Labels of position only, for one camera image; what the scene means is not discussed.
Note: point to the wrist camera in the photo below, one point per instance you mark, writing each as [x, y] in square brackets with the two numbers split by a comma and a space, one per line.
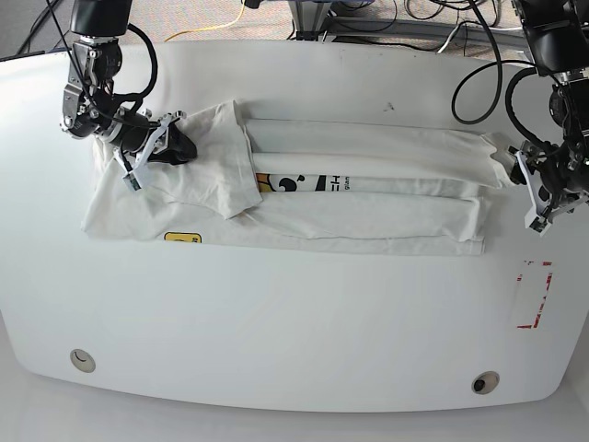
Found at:
[537, 223]
[134, 180]

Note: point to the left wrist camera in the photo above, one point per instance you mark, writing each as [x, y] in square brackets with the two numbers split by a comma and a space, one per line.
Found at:
[537, 223]

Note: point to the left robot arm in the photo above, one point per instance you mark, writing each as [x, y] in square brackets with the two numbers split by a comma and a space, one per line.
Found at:
[555, 37]

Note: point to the red tape rectangle marking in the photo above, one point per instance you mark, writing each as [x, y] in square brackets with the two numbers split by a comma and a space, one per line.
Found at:
[531, 293]

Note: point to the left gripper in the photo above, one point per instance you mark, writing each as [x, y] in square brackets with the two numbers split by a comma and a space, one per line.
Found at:
[556, 176]

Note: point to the left table grommet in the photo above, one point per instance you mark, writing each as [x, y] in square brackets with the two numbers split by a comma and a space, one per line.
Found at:
[82, 361]

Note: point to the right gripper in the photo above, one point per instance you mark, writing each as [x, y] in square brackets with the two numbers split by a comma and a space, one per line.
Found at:
[91, 107]

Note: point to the right table grommet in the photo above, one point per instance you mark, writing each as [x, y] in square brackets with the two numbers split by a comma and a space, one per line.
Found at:
[485, 383]

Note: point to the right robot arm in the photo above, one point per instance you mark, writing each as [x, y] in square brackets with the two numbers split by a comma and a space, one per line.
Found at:
[106, 20]

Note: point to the table grommet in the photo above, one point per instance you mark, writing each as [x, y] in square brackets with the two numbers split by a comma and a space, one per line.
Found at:
[485, 383]
[82, 361]

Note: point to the white printed t-shirt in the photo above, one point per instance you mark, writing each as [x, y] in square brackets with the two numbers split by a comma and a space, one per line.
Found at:
[313, 186]

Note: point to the aluminium table frame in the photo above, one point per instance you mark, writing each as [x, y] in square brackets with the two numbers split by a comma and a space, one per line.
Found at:
[313, 20]

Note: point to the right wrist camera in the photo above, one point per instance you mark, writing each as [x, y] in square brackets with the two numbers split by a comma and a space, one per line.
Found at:
[134, 180]

